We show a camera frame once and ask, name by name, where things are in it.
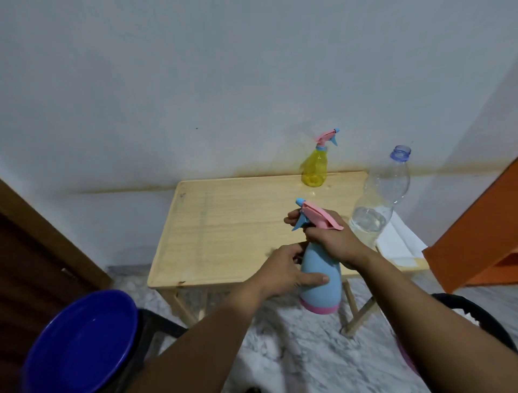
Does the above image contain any person's left hand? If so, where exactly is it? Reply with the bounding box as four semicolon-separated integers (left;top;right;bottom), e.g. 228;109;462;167
258;242;330;300

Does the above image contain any person's right hand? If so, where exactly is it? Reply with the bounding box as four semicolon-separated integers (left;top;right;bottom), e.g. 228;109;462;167
283;208;375;271

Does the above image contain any clear plastic water bottle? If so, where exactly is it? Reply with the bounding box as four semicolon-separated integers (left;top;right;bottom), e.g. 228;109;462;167
349;145;412;248

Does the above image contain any yellow spray bottle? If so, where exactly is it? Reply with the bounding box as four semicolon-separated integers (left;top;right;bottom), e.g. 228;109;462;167
301;148;329;190

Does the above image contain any person's left forearm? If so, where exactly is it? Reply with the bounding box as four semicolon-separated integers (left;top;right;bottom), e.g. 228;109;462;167
129;283;268;393

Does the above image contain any person's right forearm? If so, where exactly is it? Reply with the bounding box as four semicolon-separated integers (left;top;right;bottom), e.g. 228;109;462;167
356;250;518;393

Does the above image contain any stack of white paper tissues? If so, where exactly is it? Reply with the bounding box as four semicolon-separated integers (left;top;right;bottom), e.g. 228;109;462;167
374;210;429;268

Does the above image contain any pink mesh waste basket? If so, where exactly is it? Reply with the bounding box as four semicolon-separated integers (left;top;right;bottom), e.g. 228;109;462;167
394;331;421;377

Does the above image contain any orange shelf cabinet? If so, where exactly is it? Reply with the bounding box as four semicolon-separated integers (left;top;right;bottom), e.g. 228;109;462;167
422;158;518;294

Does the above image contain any black stool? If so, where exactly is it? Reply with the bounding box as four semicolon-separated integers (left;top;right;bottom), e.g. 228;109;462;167
117;308;189;393

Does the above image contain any blue plastic basin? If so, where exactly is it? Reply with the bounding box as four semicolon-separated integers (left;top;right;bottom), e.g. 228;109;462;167
22;289;140;393

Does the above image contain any brown wooden furniture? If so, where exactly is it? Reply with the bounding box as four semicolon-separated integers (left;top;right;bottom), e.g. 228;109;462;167
0;178;114;393

